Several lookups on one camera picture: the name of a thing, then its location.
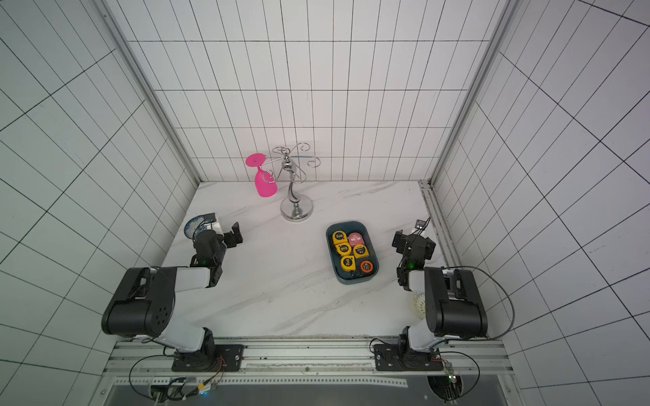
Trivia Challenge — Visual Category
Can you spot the pink tape measure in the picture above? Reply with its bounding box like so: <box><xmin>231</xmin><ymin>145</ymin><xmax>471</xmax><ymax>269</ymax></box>
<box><xmin>348</xmin><ymin>233</ymin><xmax>365</xmax><ymax>247</ymax></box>

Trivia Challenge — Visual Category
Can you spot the yellow tape measure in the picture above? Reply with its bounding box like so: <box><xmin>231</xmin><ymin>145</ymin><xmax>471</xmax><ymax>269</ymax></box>
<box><xmin>332</xmin><ymin>231</ymin><xmax>348</xmax><ymax>245</ymax></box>
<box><xmin>340</xmin><ymin>255</ymin><xmax>356</xmax><ymax>272</ymax></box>
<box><xmin>352</xmin><ymin>244</ymin><xmax>370</xmax><ymax>259</ymax></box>
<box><xmin>335</xmin><ymin>243</ymin><xmax>352</xmax><ymax>256</ymax></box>

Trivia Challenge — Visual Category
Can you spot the teal plastic storage box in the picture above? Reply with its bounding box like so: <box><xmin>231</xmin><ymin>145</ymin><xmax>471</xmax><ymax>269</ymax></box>
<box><xmin>326</xmin><ymin>221</ymin><xmax>380</xmax><ymax>284</ymax></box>

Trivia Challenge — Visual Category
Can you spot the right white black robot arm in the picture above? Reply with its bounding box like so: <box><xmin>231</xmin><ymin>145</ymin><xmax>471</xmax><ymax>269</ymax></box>
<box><xmin>392</xmin><ymin>231</ymin><xmax>489</xmax><ymax>360</ymax></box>

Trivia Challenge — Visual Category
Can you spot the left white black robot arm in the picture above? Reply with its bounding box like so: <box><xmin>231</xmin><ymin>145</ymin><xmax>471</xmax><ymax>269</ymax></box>
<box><xmin>102</xmin><ymin>213</ymin><xmax>244</xmax><ymax>372</ymax></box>

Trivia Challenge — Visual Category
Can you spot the orange black tape measure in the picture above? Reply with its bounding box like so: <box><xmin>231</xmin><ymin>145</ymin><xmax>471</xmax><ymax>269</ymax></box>
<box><xmin>359</xmin><ymin>261</ymin><xmax>374</xmax><ymax>274</ymax></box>

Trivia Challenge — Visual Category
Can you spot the blue white ceramic bowl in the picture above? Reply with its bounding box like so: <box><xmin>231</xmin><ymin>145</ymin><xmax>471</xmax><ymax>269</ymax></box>
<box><xmin>184</xmin><ymin>212</ymin><xmax>217</xmax><ymax>240</ymax></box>

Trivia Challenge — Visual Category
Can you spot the yellow patterned plate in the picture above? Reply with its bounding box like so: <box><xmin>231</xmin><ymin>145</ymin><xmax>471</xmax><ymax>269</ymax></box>
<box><xmin>413</xmin><ymin>293</ymin><xmax>426</xmax><ymax>319</ymax></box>

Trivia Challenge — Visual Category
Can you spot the pink plastic wine glass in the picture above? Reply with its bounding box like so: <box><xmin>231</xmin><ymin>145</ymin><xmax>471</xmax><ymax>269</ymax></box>
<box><xmin>245</xmin><ymin>153</ymin><xmax>279</xmax><ymax>198</ymax></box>

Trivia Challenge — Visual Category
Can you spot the chrome glass holder stand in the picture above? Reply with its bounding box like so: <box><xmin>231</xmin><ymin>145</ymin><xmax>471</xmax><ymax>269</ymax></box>
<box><xmin>272</xmin><ymin>142</ymin><xmax>321</xmax><ymax>223</ymax></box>

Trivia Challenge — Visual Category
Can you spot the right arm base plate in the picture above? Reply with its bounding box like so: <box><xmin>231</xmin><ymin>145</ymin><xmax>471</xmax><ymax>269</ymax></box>
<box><xmin>369</xmin><ymin>342</ymin><xmax>445</xmax><ymax>372</ymax></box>

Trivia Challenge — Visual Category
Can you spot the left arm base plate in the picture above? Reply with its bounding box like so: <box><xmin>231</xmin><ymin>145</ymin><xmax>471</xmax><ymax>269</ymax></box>
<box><xmin>171</xmin><ymin>344</ymin><xmax>244</xmax><ymax>373</ymax></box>

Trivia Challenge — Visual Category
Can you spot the aluminium mounting rail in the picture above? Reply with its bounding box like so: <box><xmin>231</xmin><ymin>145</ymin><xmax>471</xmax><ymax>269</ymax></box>
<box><xmin>100</xmin><ymin>338</ymin><xmax>514</xmax><ymax>392</ymax></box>

